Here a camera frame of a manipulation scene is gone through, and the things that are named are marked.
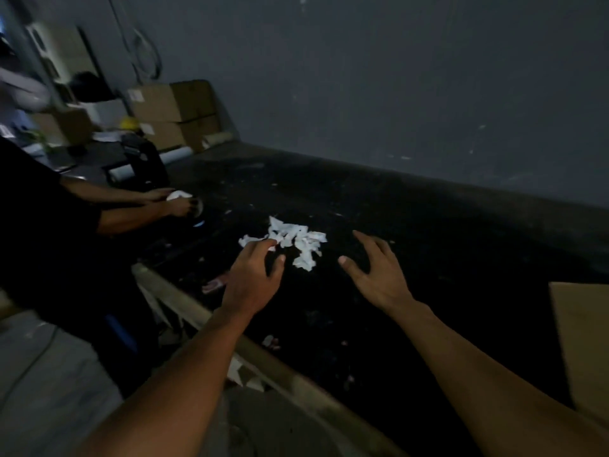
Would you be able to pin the person's right hand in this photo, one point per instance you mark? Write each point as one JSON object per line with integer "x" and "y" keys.
{"x": 385, "y": 280}

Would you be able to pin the person's left hand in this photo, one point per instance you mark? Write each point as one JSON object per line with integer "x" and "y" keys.
{"x": 247, "y": 290}

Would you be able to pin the person's left thumb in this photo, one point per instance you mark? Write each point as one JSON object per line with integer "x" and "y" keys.
{"x": 279, "y": 267}

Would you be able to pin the person's right thumb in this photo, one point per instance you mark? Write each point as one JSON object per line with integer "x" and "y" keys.
{"x": 353, "y": 268}

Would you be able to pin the person's right forearm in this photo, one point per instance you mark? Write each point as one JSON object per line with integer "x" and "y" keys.
{"x": 490, "y": 385}

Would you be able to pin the person's left forearm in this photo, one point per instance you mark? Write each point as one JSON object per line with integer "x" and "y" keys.
{"x": 166, "y": 395}

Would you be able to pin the pile of white paper scraps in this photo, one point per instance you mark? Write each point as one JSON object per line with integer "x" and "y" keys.
{"x": 297, "y": 240}

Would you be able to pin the pink paper scrap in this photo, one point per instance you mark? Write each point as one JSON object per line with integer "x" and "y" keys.
{"x": 214, "y": 284}

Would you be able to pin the small white paper scrap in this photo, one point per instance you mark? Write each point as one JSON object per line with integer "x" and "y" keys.
{"x": 270, "y": 342}

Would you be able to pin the round glass object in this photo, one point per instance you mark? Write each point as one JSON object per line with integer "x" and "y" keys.
{"x": 197, "y": 211}

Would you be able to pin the white torn paper piece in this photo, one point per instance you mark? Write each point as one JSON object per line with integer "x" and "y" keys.
{"x": 242, "y": 375}

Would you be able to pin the white cloth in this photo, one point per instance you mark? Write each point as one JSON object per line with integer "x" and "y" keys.
{"x": 179, "y": 195}

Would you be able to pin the brown cardboard tube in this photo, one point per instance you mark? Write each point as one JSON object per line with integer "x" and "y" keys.
{"x": 217, "y": 139}

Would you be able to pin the white paper roll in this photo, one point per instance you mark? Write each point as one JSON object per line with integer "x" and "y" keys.
{"x": 176, "y": 156}
{"x": 122, "y": 173}

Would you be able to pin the flat brown cardboard box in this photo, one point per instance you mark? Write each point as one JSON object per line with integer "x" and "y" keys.
{"x": 183, "y": 133}

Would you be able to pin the black machine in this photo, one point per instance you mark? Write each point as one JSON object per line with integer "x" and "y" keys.
{"x": 145, "y": 161}

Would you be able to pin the large brown cardboard box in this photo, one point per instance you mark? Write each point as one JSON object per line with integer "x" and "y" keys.
{"x": 171, "y": 100}

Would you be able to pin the yellow object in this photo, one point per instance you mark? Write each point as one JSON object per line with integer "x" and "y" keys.
{"x": 129, "y": 124}

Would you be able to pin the tan cardboard sheet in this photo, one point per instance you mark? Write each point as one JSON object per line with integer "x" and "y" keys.
{"x": 585, "y": 342}

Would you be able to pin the small brown cardboard box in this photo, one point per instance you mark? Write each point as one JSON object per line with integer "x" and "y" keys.
{"x": 64, "y": 126}

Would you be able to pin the black bag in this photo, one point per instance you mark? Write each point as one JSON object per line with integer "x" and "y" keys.
{"x": 93, "y": 86}

